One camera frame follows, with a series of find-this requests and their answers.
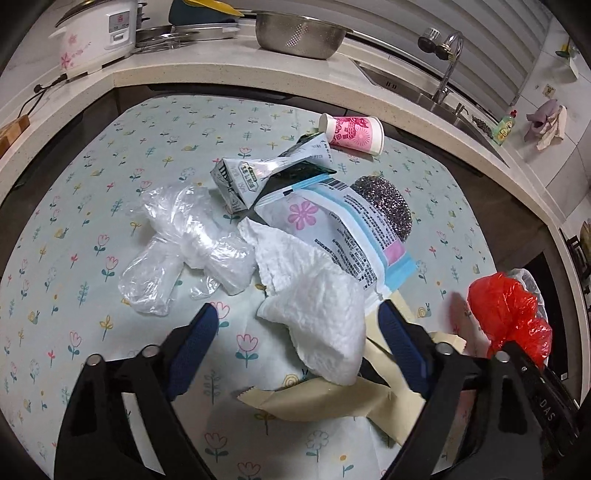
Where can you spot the green dish soap bottle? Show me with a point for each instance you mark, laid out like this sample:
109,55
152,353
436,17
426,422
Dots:
504,127

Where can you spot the clear plastic bag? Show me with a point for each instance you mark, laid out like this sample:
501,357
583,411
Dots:
186,235

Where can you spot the black gas stove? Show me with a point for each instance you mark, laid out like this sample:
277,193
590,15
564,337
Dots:
579,249

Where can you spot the yellow blue plastic basin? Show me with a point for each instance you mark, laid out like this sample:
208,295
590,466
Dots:
186,12

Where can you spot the floral pale green tablecloth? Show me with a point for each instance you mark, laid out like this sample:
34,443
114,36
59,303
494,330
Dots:
65,253

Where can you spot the white floral rice cooker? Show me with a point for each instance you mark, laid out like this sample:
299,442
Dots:
93,34

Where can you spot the trash bin with liner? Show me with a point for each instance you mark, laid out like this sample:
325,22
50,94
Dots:
528,282

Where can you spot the white green milk carton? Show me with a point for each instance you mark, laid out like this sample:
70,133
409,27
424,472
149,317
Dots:
241,181

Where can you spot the stainless steel sink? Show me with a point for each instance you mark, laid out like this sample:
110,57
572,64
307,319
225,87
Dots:
409,82

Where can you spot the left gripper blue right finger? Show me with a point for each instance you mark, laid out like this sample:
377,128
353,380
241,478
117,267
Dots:
409,345

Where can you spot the hanging purple beige cloths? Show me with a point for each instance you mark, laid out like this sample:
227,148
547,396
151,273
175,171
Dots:
547,125

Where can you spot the steel wool scrubber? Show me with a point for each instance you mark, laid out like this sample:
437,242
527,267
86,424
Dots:
387,199

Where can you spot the round steel steamer rack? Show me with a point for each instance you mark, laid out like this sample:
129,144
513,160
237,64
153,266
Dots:
171,37

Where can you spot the grey window blind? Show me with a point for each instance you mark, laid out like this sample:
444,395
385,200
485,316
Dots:
502,40

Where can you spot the chrome kitchen faucet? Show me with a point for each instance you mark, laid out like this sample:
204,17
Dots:
448,50

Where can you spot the red plastic bag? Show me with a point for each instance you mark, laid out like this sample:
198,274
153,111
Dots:
506,312

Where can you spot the steel colander bowl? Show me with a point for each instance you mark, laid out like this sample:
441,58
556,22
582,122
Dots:
297,35

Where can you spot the checkered wooden cutting board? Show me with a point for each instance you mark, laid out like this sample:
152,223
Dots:
10,132

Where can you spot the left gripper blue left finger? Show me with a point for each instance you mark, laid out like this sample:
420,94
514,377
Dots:
192,345

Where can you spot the white paper towel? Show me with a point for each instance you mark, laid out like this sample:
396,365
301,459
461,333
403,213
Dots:
322,306

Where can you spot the pink white paper cup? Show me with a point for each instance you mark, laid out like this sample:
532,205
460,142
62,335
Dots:
360,133

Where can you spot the blue pink white wrapper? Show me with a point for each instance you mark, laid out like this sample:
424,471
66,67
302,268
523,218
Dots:
327,213

